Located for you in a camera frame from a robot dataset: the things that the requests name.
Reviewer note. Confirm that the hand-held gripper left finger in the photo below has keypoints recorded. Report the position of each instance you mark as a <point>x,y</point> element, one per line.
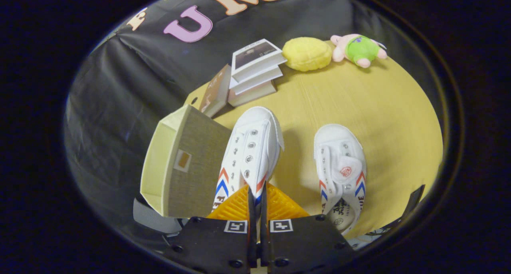
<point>215,246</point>

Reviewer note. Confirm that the white book dark photo cover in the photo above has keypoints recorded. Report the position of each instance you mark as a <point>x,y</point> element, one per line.
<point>255,56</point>

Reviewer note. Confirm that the pink plush toy green shirt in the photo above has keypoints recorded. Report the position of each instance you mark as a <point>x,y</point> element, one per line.
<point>359,49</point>

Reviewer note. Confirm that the brown cover book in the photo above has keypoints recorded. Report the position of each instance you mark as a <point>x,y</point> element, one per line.
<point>213,92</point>

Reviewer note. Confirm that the dark bar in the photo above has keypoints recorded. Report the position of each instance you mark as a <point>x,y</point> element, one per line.
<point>413,202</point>

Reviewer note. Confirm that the yellow round plush cushion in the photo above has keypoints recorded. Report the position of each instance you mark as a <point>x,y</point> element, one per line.
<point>306,53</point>

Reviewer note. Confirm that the grey fabric storage box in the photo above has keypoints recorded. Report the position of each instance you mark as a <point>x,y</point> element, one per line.
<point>195,166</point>

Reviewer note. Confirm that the black backdrop cloth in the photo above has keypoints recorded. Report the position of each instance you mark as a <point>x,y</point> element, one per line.
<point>119,82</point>

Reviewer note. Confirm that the plain white book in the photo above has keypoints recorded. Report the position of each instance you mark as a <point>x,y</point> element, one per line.
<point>251,95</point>
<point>255,81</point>

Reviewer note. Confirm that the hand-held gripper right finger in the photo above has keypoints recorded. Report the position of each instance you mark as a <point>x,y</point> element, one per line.
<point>303,246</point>

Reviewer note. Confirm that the white canvas shoe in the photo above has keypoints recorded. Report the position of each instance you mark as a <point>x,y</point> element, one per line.
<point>339,166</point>
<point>251,142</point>

